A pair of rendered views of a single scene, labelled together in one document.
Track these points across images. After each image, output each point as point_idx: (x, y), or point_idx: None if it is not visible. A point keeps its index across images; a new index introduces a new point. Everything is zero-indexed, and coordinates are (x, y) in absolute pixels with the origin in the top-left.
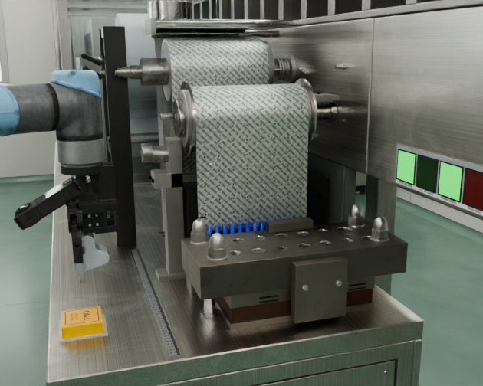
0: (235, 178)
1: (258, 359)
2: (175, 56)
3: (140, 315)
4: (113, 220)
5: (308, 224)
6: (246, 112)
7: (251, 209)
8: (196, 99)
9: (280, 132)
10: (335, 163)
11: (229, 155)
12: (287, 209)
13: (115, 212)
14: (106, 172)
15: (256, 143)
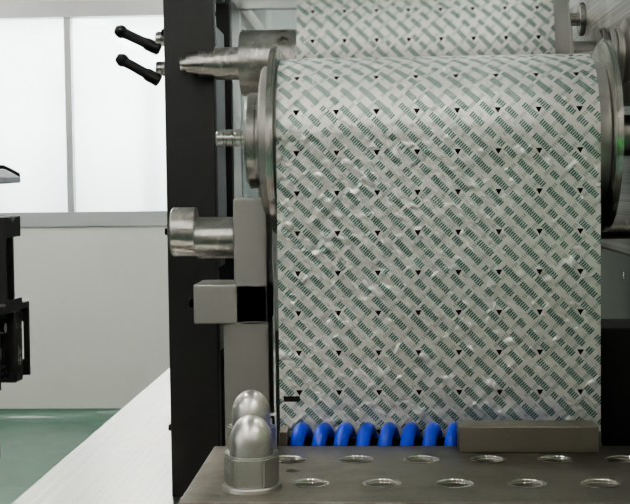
0: (385, 295)
1: None
2: (308, 15)
3: None
4: None
5: (583, 436)
6: (416, 118)
7: (432, 388)
8: (285, 82)
9: (517, 173)
10: None
11: (367, 231)
12: (541, 398)
13: None
14: None
15: (444, 203)
